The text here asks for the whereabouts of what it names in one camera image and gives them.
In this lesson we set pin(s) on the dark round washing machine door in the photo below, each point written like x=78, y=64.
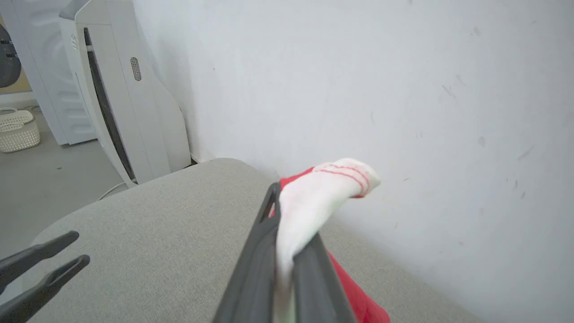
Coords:
x=9, y=58

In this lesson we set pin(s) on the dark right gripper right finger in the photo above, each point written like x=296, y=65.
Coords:
x=316, y=287

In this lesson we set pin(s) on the white washing machine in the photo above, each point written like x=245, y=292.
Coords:
x=49, y=80

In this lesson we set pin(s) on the grey padded board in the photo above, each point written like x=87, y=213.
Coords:
x=157, y=233

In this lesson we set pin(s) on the red and white garment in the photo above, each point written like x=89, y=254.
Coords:
x=314, y=197

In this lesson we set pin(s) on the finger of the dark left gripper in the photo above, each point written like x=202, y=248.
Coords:
x=49, y=282
x=36, y=255

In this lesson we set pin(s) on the tall white appliance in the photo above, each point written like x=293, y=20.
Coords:
x=148, y=121

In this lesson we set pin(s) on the white perforated laundry basket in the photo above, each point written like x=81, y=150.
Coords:
x=18, y=132

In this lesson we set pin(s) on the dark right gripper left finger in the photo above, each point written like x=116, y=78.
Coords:
x=253, y=269

